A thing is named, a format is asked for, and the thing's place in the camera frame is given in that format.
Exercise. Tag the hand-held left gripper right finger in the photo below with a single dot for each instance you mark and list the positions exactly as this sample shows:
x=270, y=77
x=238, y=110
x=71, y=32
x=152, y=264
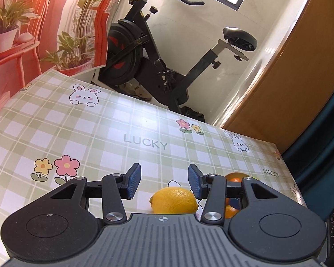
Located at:
x=194, y=182

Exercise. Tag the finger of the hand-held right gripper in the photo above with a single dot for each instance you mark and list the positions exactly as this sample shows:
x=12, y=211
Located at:
x=234, y=203

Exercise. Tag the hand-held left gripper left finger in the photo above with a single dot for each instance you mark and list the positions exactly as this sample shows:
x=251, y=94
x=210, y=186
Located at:
x=133, y=182

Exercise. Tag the dark orange mandarin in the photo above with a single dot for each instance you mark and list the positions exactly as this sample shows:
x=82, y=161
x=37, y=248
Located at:
x=231, y=211

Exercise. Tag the bright orange mandarin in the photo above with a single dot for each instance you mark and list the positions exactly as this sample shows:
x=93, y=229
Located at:
x=235, y=177

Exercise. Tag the large yellow lemon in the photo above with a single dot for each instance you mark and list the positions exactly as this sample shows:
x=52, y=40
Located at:
x=172, y=200

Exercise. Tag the checked tablecloth with cartoon prints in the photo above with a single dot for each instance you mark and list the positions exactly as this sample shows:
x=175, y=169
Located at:
x=100, y=130

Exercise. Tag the black bag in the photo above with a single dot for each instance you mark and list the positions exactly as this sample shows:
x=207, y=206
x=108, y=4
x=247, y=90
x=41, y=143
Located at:
x=193, y=114

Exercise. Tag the dark teal curtain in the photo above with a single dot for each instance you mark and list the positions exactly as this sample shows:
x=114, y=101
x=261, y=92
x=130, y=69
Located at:
x=323, y=158

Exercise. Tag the beige sandal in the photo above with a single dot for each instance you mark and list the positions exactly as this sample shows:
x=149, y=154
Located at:
x=136, y=90

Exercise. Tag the black exercise bike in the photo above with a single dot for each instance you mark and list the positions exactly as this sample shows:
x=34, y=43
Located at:
x=125, y=50

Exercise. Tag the wooden cabinet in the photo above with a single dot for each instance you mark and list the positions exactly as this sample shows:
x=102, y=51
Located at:
x=295, y=75

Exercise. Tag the red room scene wall poster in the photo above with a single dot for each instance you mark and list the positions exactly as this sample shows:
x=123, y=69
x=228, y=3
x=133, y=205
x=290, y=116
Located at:
x=58, y=19

